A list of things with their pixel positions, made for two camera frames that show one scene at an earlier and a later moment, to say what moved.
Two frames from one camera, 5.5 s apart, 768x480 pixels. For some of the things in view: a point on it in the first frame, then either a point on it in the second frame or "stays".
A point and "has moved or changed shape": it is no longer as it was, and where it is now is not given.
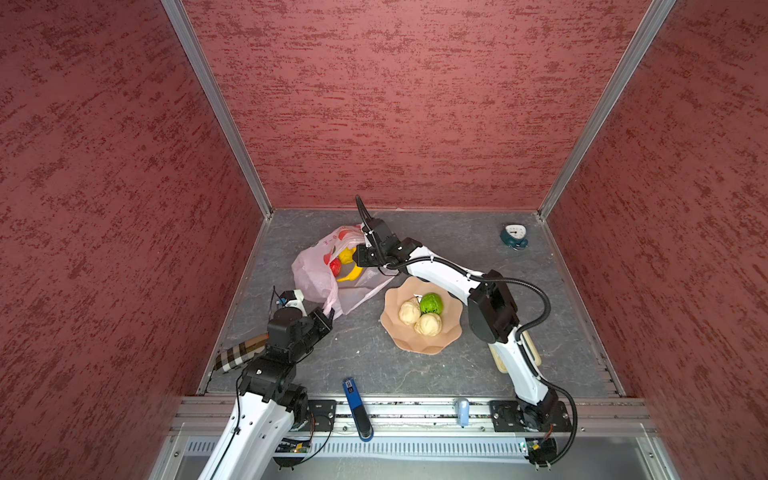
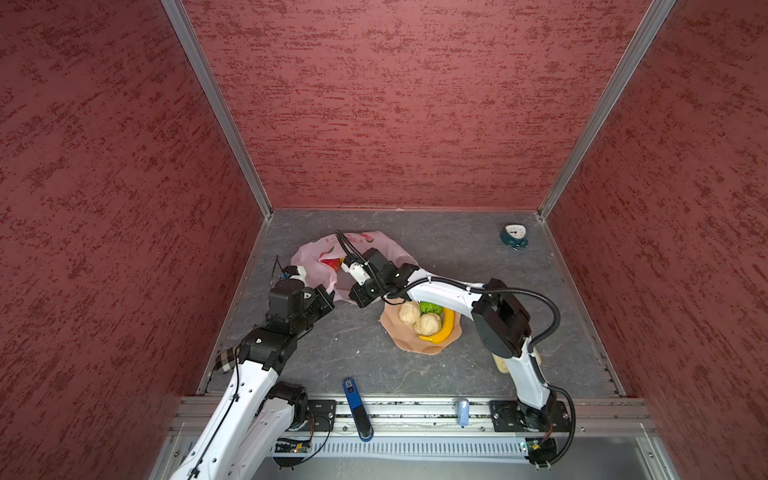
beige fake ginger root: x=429 y=325 stays
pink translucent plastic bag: x=312 y=277 stays
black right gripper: x=362 y=259 -> x=357 y=293
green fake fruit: x=430 y=302 stays
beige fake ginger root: x=410 y=310 stays
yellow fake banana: x=353 y=275 has moved or changed shape
